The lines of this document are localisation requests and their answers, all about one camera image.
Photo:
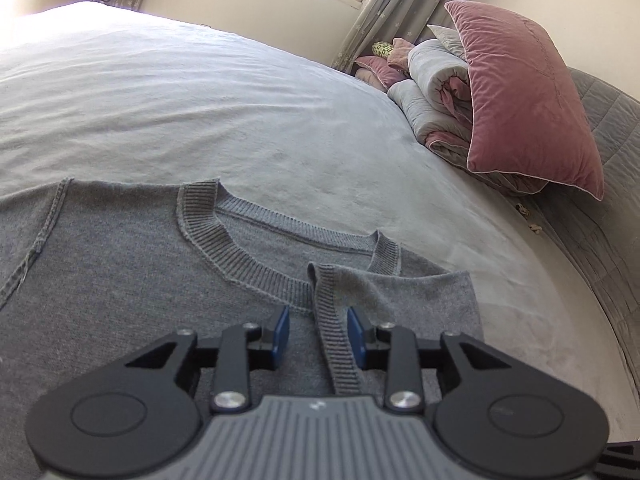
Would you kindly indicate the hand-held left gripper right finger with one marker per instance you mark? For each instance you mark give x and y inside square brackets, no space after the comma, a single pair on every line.
[356,335]

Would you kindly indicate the small beige trinket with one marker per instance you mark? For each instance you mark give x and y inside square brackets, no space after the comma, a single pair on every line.
[531,220]

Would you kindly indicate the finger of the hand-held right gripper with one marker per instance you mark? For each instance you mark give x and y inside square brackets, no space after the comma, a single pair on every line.
[622,462]

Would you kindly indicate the large pink velvet pillow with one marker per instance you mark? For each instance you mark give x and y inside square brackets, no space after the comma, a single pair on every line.
[525,95]

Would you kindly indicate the pink crumpled cushion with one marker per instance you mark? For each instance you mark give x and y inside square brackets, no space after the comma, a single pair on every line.
[402,52]

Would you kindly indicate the folded grey pink quilt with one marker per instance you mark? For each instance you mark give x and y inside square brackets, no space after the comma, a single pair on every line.
[435,105]

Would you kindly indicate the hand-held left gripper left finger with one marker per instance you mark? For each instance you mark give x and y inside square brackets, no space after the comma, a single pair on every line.
[281,335]

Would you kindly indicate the grey star curtain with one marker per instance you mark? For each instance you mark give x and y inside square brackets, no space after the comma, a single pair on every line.
[400,5]

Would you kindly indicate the green patterned toy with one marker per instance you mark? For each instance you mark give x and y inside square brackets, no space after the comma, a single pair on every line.
[382,50]

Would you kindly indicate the grey quilted headboard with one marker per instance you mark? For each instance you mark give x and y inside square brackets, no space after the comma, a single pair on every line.
[610,200]

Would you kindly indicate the small pink pillow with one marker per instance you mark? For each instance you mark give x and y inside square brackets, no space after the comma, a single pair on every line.
[377,72]

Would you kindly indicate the light grey pillow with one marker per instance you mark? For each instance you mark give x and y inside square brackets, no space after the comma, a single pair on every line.
[447,40]

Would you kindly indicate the grey knit sweater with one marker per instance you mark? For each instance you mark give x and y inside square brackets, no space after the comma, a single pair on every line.
[125,270]

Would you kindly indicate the grey bed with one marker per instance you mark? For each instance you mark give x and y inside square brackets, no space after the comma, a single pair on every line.
[200,110]

